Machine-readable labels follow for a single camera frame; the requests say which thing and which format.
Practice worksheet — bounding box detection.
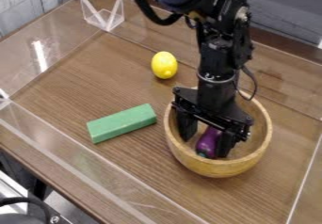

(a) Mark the clear acrylic tray wall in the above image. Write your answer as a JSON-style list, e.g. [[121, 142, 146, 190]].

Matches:
[[0, 0, 322, 224]]

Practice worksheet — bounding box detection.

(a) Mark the black cable bottom left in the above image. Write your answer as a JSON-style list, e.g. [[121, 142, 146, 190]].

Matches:
[[0, 196, 53, 224]]

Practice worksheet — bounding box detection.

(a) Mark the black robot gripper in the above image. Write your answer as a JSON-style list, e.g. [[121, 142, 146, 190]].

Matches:
[[173, 73, 254, 158]]

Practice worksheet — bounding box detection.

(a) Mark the brown wooden bowl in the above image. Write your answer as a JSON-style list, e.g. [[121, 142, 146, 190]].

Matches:
[[164, 97, 273, 178]]

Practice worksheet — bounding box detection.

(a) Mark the green rectangular block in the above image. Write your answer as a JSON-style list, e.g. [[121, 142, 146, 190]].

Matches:
[[87, 104, 158, 144]]

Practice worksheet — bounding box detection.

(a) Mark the black metal bracket with bolt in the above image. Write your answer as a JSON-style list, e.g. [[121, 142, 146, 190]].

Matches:
[[27, 195, 77, 224]]

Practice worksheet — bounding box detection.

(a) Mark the yellow toy lemon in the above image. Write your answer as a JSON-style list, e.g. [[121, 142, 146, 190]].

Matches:
[[152, 51, 178, 79]]

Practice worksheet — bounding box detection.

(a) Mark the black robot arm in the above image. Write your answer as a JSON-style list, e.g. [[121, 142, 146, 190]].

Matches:
[[136, 0, 254, 159]]

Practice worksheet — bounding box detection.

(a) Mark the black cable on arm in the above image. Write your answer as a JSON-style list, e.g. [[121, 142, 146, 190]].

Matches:
[[237, 66, 260, 102]]

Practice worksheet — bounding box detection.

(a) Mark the purple toy eggplant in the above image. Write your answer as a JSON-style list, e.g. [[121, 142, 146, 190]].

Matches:
[[196, 126, 222, 159]]

